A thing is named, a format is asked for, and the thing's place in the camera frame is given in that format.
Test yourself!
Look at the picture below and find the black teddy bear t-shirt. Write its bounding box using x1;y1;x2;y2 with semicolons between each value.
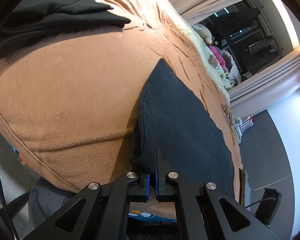
130;60;235;197

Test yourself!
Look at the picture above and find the pink clothing pile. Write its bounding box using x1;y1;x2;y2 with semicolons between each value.
209;45;227;70

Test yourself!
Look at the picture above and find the salmon orange blanket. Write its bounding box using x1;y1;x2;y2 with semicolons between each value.
0;0;242;199

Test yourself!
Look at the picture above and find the brown teddy bear toy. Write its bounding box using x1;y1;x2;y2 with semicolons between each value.
208;55;219;68

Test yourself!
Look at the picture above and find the white plush toy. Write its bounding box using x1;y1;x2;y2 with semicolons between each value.
192;23;213;45

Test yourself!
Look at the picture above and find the pink curtain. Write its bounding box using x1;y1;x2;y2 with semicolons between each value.
169;0;300;118

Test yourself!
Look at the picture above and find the cream bed sheet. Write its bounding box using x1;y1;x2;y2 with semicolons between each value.
182;17;231;103

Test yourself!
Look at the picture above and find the folded black printed garment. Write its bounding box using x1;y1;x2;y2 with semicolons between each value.
0;0;130;59

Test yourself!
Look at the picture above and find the black coiled cable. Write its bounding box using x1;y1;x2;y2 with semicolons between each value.
219;103;235;131

